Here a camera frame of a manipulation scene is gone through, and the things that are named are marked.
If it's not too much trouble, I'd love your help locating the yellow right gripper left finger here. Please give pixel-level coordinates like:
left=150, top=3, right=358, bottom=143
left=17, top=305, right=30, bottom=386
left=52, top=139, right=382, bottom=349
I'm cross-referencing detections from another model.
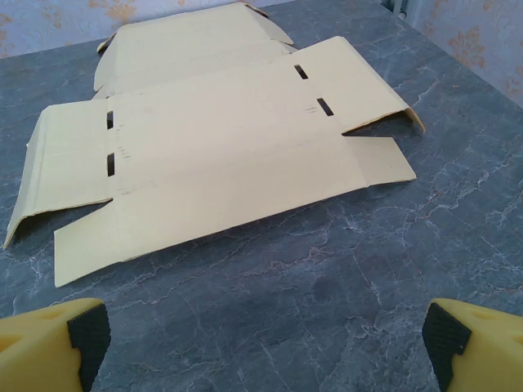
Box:
left=0, top=297, right=111, bottom=392

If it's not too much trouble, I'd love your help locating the aluminium frame post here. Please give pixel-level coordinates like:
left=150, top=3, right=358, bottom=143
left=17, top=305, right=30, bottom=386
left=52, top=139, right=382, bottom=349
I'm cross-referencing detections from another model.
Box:
left=379, top=0, right=409, bottom=20

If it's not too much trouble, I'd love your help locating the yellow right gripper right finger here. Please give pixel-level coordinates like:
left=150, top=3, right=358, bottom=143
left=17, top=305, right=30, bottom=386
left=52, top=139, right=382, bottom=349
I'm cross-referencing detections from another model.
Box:
left=422, top=297, right=523, bottom=392

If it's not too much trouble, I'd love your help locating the yellow paper box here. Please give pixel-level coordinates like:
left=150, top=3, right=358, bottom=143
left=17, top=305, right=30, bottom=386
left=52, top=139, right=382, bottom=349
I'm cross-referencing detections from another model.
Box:
left=2, top=2, right=426, bottom=288

